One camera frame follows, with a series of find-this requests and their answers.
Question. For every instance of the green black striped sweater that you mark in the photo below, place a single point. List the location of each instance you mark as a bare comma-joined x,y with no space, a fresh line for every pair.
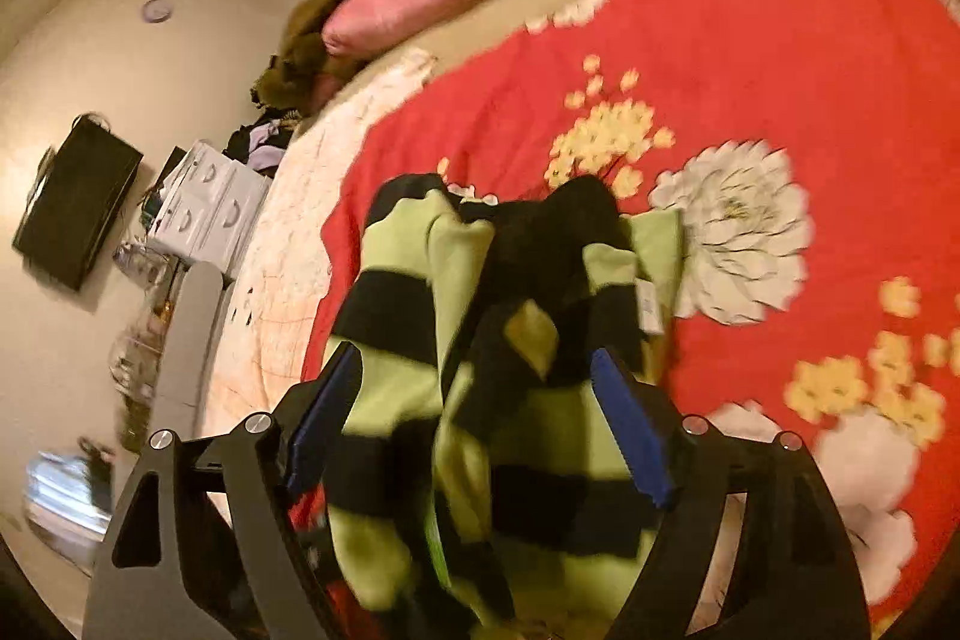
476,488

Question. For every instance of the red floral blanket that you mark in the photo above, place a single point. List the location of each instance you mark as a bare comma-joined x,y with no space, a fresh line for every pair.
811,150

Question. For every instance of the white drawer cabinet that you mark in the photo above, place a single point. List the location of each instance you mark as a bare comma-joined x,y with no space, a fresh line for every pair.
210,204

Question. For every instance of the pile of clothes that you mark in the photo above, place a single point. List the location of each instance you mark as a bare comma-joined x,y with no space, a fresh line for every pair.
261,145

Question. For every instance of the white pink fluffy blanket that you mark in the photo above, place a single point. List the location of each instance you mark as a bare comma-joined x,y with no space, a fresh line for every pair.
286,270

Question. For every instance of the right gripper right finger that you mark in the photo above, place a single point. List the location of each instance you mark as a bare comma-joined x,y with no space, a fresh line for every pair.
794,572

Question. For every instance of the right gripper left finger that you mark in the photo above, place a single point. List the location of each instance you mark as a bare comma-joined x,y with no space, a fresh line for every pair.
201,543

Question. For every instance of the black wall television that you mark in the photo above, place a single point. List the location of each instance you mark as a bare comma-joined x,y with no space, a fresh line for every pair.
76,196

